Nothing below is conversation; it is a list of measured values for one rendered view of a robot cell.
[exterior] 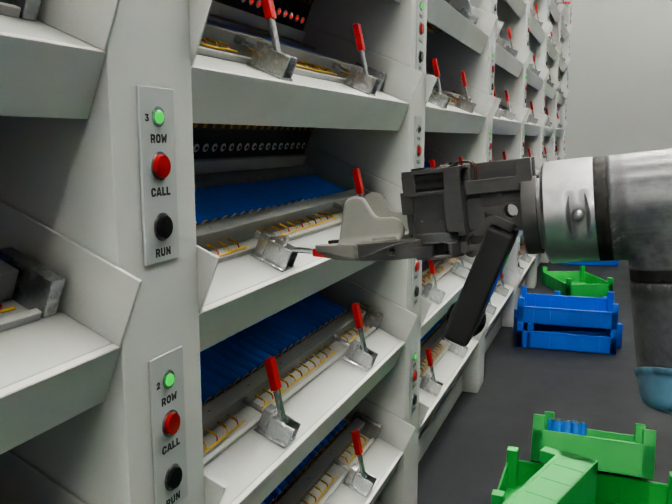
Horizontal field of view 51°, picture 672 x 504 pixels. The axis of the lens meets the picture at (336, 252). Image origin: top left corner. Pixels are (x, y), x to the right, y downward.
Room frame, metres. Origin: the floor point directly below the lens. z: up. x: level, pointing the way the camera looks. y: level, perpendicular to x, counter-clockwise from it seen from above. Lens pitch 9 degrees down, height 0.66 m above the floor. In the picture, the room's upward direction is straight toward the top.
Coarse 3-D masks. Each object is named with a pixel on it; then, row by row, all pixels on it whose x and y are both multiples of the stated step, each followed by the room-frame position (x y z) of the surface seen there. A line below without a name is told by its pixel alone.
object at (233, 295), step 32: (224, 160) 0.89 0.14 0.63; (256, 160) 0.97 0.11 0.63; (288, 160) 1.07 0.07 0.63; (320, 160) 1.15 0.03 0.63; (384, 192) 1.11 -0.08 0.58; (320, 224) 0.92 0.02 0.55; (224, 288) 0.60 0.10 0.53; (256, 288) 0.63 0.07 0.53; (288, 288) 0.71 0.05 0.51; (320, 288) 0.81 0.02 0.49; (224, 320) 0.59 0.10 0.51; (256, 320) 0.66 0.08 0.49
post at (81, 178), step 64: (128, 0) 0.47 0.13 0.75; (128, 64) 0.47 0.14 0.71; (0, 128) 0.48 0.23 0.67; (64, 128) 0.46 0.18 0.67; (128, 128) 0.47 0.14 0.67; (192, 128) 0.54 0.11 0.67; (0, 192) 0.49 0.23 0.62; (64, 192) 0.47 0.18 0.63; (128, 192) 0.46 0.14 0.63; (192, 192) 0.53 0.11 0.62; (128, 256) 0.46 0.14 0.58; (192, 256) 0.53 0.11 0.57; (192, 320) 0.53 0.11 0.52; (128, 384) 0.45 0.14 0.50; (192, 384) 0.53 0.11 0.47; (64, 448) 0.47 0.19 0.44; (128, 448) 0.45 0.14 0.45; (192, 448) 0.52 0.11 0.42
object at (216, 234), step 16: (352, 192) 1.07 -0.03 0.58; (272, 208) 0.82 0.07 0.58; (288, 208) 0.84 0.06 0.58; (304, 208) 0.87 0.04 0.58; (320, 208) 0.93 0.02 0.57; (208, 224) 0.68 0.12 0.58; (224, 224) 0.70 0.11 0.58; (240, 224) 0.72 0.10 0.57; (256, 224) 0.75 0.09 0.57; (272, 224) 0.79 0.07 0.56; (288, 224) 0.84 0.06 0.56; (208, 240) 0.66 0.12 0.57; (224, 240) 0.69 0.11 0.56; (240, 240) 0.73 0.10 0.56
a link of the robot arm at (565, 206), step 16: (560, 160) 0.61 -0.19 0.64; (576, 160) 0.60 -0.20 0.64; (544, 176) 0.59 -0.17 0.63; (560, 176) 0.58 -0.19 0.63; (576, 176) 0.58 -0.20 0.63; (592, 176) 0.57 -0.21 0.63; (544, 192) 0.58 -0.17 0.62; (560, 192) 0.57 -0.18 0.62; (576, 192) 0.57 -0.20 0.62; (592, 192) 0.56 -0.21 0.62; (544, 208) 0.57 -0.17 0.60; (560, 208) 0.57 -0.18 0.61; (576, 208) 0.57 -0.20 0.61; (592, 208) 0.56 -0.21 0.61; (544, 224) 0.57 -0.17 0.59; (560, 224) 0.57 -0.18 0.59; (576, 224) 0.57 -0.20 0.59; (592, 224) 0.56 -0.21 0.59; (544, 240) 0.58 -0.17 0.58; (560, 240) 0.57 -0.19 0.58; (576, 240) 0.57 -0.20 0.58; (592, 240) 0.56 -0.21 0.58; (560, 256) 0.58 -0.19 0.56; (576, 256) 0.58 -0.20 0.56; (592, 256) 0.58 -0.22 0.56
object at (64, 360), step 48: (0, 240) 0.48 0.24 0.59; (48, 240) 0.47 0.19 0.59; (0, 288) 0.44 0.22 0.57; (48, 288) 0.45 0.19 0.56; (96, 288) 0.45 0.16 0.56; (0, 336) 0.41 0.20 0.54; (48, 336) 0.43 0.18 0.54; (96, 336) 0.45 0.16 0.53; (0, 384) 0.37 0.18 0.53; (48, 384) 0.39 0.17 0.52; (96, 384) 0.44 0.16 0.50; (0, 432) 0.37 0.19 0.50
